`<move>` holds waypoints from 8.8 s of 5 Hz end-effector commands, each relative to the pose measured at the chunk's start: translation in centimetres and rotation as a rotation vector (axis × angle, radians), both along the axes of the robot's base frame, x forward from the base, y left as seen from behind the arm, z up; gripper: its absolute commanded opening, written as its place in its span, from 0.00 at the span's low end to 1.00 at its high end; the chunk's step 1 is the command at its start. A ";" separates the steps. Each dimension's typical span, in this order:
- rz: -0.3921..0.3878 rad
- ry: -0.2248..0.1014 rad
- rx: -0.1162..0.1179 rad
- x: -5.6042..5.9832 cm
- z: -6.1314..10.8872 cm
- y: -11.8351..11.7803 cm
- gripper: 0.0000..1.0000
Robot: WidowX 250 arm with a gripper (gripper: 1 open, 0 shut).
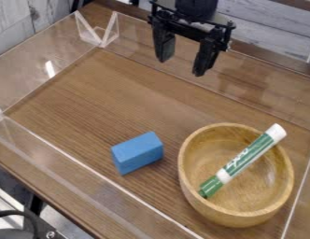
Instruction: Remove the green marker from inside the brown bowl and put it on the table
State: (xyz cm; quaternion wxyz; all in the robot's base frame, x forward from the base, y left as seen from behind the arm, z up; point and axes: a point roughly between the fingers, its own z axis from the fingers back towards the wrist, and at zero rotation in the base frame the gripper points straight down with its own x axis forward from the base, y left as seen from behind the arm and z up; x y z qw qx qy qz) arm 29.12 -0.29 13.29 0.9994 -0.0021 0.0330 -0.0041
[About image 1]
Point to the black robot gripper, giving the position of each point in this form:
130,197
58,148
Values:
195,19

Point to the blue foam block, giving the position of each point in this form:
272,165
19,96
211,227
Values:
136,152

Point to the green Expo marker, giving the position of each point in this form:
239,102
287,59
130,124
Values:
264,142

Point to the brown wooden bowl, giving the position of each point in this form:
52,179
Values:
254,196

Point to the clear acrylic tray wall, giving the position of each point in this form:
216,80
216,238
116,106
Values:
83,87

